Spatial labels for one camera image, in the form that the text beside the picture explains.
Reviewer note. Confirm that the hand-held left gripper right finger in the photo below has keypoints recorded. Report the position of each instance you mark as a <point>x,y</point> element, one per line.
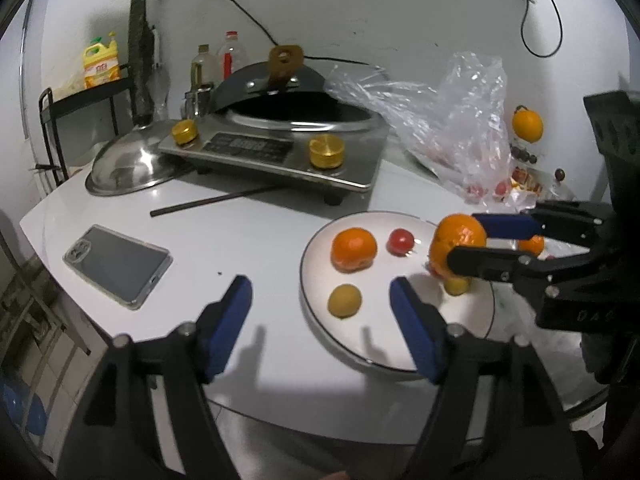
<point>417,330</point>

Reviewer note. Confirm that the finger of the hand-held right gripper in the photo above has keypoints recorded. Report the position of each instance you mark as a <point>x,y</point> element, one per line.
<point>505,226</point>
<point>480,262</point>

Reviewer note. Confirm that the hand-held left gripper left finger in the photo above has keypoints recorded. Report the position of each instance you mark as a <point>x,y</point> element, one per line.
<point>227,325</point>

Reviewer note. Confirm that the small yellow fruit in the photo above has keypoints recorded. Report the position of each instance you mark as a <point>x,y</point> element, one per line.
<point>456,286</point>
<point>344,301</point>

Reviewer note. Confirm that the white plate with black rim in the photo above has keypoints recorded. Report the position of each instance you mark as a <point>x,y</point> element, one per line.
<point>380,320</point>

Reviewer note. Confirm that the clear plastic bag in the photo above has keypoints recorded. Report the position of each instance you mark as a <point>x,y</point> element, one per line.
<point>440,125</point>

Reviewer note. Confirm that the fruit-printed white plastic bag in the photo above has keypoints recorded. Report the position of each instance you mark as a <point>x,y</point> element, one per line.
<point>527,127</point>

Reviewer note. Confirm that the black chopstick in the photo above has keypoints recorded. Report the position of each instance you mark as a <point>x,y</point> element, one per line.
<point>215,201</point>

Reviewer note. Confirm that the smartphone in clear case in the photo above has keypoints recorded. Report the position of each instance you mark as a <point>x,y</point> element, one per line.
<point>115,265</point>

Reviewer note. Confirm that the steel induction cooker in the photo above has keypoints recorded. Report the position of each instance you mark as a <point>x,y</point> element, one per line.
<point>360,155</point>

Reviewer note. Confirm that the steel wok lid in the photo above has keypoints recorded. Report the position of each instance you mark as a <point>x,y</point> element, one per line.
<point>130,165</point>

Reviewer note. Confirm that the gold cooker knob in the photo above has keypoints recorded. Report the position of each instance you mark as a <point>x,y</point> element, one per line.
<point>326,151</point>
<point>185,132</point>

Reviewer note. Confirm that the blue bucket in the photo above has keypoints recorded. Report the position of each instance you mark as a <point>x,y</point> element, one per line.
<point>20,410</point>

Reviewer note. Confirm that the small glass jar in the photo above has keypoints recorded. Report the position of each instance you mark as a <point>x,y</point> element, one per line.
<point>196,102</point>

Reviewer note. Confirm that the black wok lid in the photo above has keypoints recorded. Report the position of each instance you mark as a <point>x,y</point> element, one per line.
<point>265,90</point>

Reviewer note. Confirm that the glass oil bottle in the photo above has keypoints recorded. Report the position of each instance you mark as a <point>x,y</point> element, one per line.
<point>204,67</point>

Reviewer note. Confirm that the plastic bottle with red label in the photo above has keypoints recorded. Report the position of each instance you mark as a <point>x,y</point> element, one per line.
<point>231,57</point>

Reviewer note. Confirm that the black metal rack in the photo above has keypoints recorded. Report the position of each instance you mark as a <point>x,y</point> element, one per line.
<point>47,125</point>

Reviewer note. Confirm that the yellow detergent bottle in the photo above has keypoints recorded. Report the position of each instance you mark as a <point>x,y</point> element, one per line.
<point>101,65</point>

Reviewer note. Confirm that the dark folded umbrella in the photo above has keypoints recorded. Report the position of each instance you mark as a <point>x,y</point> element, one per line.
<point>140,35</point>

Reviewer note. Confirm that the metal wall pipe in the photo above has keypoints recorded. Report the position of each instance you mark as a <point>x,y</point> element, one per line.
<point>26,70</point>

